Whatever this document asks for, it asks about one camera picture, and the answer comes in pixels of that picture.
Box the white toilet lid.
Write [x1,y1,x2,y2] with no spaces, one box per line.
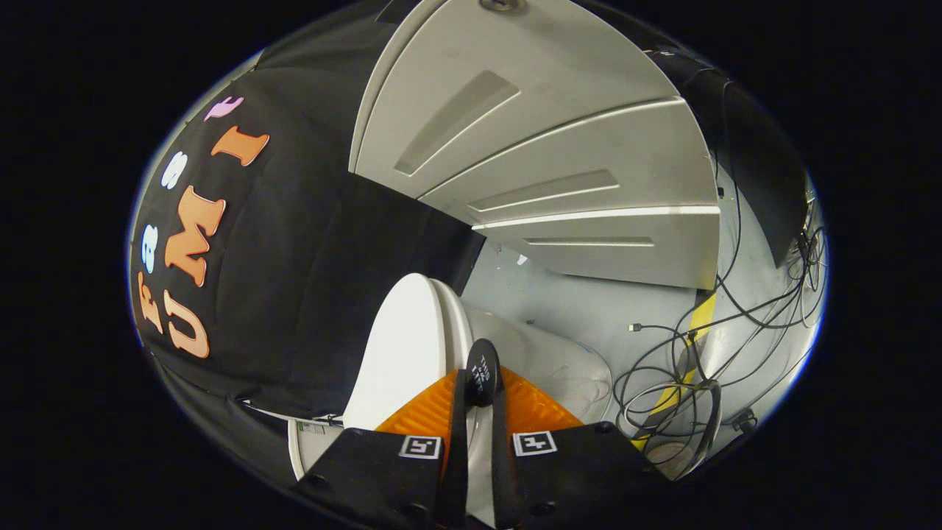
[343,272,475,432]

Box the white toilet bowl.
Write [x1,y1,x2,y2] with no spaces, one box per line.
[460,305,613,442]

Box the black backdrop cloth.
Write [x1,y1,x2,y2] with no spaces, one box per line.
[127,0,810,451]

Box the black round lid handle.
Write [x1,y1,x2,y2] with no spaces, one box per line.
[467,339,502,407]

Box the yellow floor tape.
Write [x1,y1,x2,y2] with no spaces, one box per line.
[633,293,717,451]

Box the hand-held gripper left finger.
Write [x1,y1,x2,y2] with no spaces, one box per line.
[291,370,470,530]

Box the white drawer cabinet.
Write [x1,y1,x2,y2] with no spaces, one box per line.
[349,0,721,290]

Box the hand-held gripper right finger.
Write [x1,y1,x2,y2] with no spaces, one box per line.
[491,366,670,530]

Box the tangle of black cables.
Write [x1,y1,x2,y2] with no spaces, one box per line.
[612,88,829,459]

